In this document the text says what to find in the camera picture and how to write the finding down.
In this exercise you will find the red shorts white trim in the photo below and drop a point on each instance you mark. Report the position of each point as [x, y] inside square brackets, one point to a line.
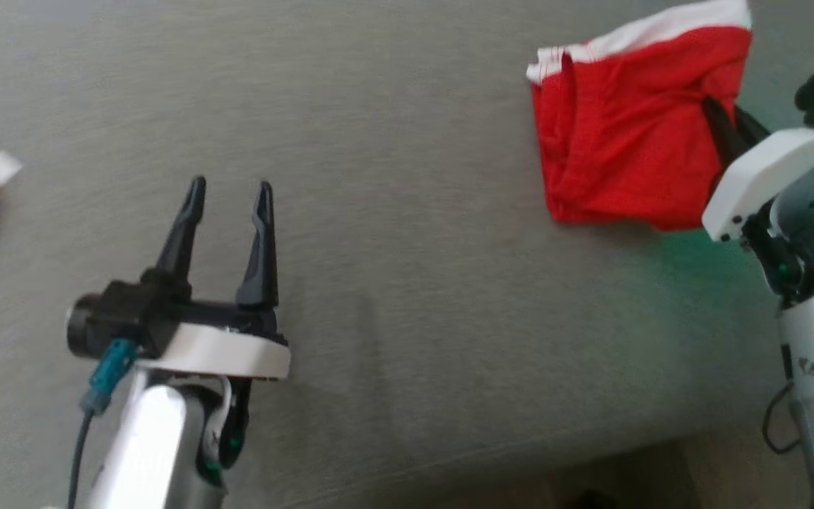
[619, 134]

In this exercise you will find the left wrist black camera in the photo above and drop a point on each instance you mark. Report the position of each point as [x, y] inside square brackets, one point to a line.
[117, 318]

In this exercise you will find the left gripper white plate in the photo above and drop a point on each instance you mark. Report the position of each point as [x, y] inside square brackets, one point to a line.
[223, 353]

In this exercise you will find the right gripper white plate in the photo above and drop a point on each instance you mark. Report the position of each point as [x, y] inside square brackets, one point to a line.
[767, 170]

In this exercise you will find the grey fabric sofa seat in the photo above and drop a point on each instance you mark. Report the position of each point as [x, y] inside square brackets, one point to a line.
[414, 212]

